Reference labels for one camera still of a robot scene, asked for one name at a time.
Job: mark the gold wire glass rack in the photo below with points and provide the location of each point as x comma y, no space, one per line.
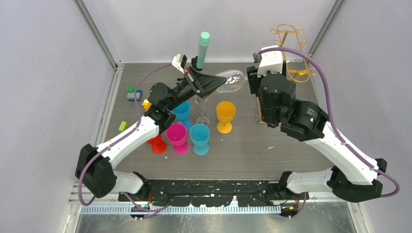
289,36

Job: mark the clear wine glass front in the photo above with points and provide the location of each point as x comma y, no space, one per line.
201,106

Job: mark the orange wine glass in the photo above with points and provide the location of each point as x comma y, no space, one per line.
225,112

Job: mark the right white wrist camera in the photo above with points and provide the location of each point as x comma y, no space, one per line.
271,62

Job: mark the small yellow block behind rack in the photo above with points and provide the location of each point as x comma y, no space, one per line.
303,73

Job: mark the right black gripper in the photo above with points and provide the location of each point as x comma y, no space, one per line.
253,79

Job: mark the clear wine glass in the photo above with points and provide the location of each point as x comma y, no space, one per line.
235,80
201,106

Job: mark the mint green microphone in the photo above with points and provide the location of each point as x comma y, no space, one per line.
204,41

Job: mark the blue toy block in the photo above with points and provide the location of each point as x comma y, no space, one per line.
137,95

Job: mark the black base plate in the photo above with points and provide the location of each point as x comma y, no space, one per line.
214,193

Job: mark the aluminium frame rail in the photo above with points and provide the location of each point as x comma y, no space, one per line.
118,203

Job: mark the magenta wine glass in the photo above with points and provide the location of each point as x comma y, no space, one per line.
177,135

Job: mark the lime green small block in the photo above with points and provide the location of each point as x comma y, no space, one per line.
123,126

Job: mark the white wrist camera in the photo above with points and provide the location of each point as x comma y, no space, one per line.
271,62
179,62

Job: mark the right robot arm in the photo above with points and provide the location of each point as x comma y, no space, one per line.
353,177

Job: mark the cyan wine glass back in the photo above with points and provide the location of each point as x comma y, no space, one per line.
200,134

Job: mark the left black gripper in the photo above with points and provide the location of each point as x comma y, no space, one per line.
204,83

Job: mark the blue wine glass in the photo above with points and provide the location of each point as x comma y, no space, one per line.
182,113

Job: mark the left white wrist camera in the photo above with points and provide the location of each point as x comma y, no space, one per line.
179,62

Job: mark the red wine glass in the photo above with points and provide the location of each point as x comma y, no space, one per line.
158,145

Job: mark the clear wine glass back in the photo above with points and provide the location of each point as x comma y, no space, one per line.
235,80

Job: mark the green toy block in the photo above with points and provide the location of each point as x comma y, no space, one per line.
131,89

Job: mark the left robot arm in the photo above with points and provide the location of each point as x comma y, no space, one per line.
96,164

